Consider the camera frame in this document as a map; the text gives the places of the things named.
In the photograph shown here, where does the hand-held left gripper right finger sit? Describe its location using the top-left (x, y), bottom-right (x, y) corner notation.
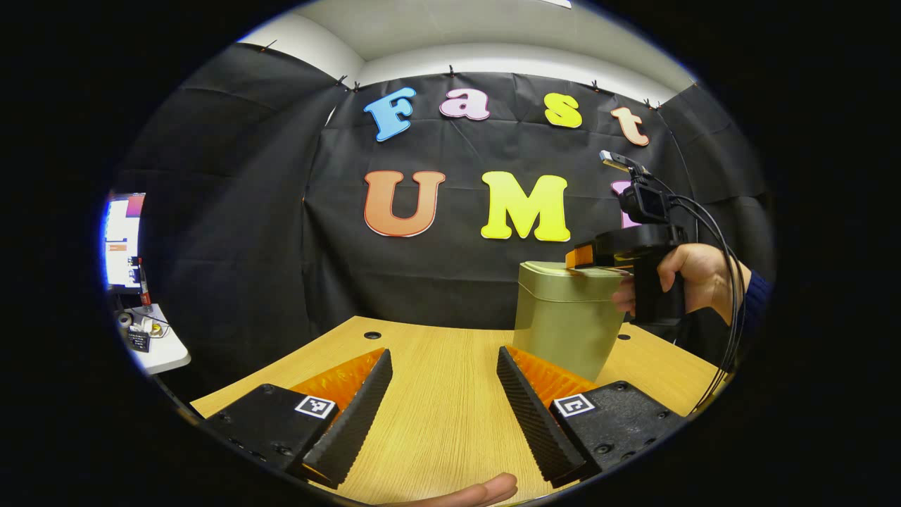
top-left (496, 345), bottom-right (689, 488)

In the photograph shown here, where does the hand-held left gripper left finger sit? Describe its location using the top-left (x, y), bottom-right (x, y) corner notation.
top-left (201, 347), bottom-right (393, 488)

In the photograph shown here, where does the green desktop garbage bin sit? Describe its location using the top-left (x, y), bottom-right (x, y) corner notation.
top-left (512, 261), bottom-right (633, 383)

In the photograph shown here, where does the wooden desktop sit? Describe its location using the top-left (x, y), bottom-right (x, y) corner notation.
top-left (190, 315), bottom-right (726, 506)

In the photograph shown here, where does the black backdrop cloth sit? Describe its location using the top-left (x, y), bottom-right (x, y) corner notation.
top-left (113, 42), bottom-right (775, 395)

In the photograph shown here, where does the white side table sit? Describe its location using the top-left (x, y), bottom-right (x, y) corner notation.
top-left (116, 304), bottom-right (192, 376)

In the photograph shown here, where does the computer monitor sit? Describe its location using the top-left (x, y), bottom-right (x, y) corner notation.
top-left (104, 194), bottom-right (147, 291)

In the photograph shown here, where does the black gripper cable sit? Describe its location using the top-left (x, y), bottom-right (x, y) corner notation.
top-left (662, 173), bottom-right (748, 413)

